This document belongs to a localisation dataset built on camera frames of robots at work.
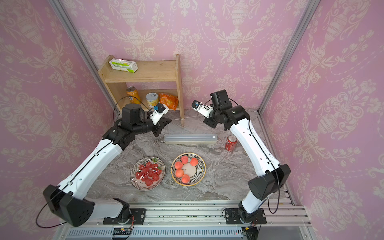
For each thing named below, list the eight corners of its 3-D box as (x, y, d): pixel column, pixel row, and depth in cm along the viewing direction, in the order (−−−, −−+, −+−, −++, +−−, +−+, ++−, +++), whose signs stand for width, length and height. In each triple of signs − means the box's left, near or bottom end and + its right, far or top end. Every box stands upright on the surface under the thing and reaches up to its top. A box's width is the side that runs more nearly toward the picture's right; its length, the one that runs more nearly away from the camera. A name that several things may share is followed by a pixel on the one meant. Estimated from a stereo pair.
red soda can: (225, 152, 100) (228, 143, 91) (224, 144, 104) (227, 134, 95) (234, 152, 100) (237, 143, 91) (232, 144, 104) (236, 134, 95)
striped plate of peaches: (170, 185, 86) (169, 183, 82) (173, 156, 98) (172, 152, 94) (206, 185, 86) (206, 183, 82) (204, 156, 98) (205, 152, 94)
